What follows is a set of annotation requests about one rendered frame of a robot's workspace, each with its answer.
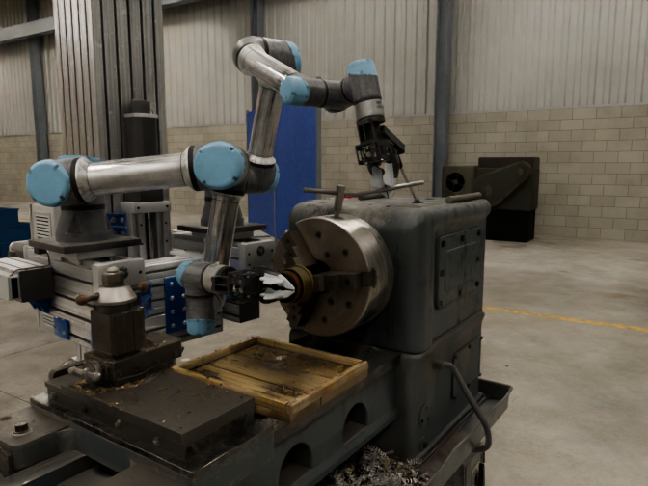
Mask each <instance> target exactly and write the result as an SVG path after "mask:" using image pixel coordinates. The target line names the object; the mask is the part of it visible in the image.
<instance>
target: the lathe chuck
mask: <svg viewBox="0 0 648 486"><path fill-rule="evenodd" d="M331 217H334V215H326V216H318V217H311V218H306V219H303V220H301V221H298V222H296V226H297V228H298V229H299V231H300V232H301V234H302V236H303V238H304V240H305V241H306V243H307V245H308V247H309V249H310V251H311V253H312V255H313V257H314V259H315V260H321V261H322V262H320V263H319V264H318V265H316V266H315V267H313V268H312V269H310V270H309V271H311V272H312V273H313V274H318V273H321V272H323V268H324V264H325V263H326V264H327V265H328V266H329V267H330V269H331V271H358V272H370V271H372V270H373V275H374V286H370V287H364V286H363V287H361V288H358V289H355V290H349V289H338V290H335V291H333V290H325V292H326V293H324V294H319V295H318V296H317V298H316V300H315V303H314V305H313V308H312V310H311V312H310V316H309V319H308V321H307V324H306V326H305V328H304V330H305V331H306V332H308V333H311V334H313V335H316V336H320V337H335V336H339V335H342V334H344V333H346V332H348V331H351V330H353V329H355V328H357V327H359V326H361V325H363V324H365V323H366V322H367V321H369V320H370V319H371V318H372V317H373V316H374V315H375V314H376V313H377V311H378V310H379V309H380V308H381V306H382V304H383V302H384V299H385V296H386V292H387V287H388V268H387V263H386V260H385V256H384V254H383V251H382V249H381V247H380V245H379V243H378V241H377V240H376V238H375V237H374V236H373V234H372V233H371V232H370V231H369V230H368V229H367V228H366V227H365V226H363V225H362V224H361V223H359V222H358V221H356V220H354V219H352V218H349V217H346V216H342V215H339V218H341V220H340V219H334V218H331ZM285 252H286V249H285V247H284V245H283V243H282V241H281V239H280V240H279V242H278V245H277V247H276V250H275V253H274V257H273V264H272V268H274V269H277V270H279V271H280V272H282V271H283V270H284V265H285V264H286V263H287V262H286V260H285V258H284V253H285ZM371 268H372V270H371ZM368 315H370V317H369V318H368V319H367V320H366V321H364V322H363V323H362V321H363V320H364V319H365V318H366V317H367V316H368Z"/></svg>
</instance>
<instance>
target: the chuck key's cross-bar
mask: <svg viewBox="0 0 648 486"><path fill-rule="evenodd" d="M423 184H424V181H423V180H421V181H415V182H410V183H404V184H399V185H394V186H393V187H383V188H378V189H372V190H367V191H362V192H345V191H344V196H346V197H361V196H366V195H371V194H377V193H382V192H388V191H392V190H397V189H403V188H408V187H414V186H419V185H423ZM303 192H305V193H315V194H326V195H337V194H338V191H335V190H325V189H314V188H303Z"/></svg>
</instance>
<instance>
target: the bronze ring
mask: <svg viewBox="0 0 648 486"><path fill-rule="evenodd" d="M280 273H281V275H283V276H284V277H285V278H287V279H288V280H289V281H290V283H291V284H292V285H293V286H294V287H295V292H294V293H293V294H292V295H290V296H289V297H286V298H284V299H282V300H279V301H280V302H282V303H295V302H304V301H307V300H309V298H310V297H311V296H312V294H313V290H314V281H313V277H312V275H313V273H312V272H311V271H309V270H308V269H307V268H306V267H304V266H302V265H298V264H297V265H292V266H290V267H289V268H288V269H284V270H283V271H282V272H280ZM271 286H273V287H276V288H277V289H283V288H284V289H286V288H285V287H283V286H278V285H276V284H272V285H271Z"/></svg>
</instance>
